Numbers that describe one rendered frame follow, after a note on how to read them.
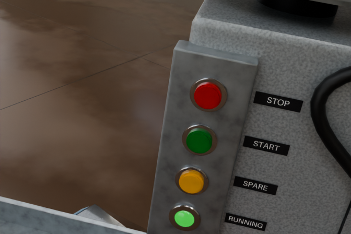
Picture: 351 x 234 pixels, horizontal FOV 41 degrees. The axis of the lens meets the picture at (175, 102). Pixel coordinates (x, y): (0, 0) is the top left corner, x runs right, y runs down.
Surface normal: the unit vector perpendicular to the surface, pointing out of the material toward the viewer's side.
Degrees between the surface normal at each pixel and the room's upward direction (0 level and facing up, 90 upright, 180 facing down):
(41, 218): 90
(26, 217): 90
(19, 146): 0
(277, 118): 90
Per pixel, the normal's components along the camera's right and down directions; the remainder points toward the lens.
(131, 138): 0.14, -0.88
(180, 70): -0.19, 0.43
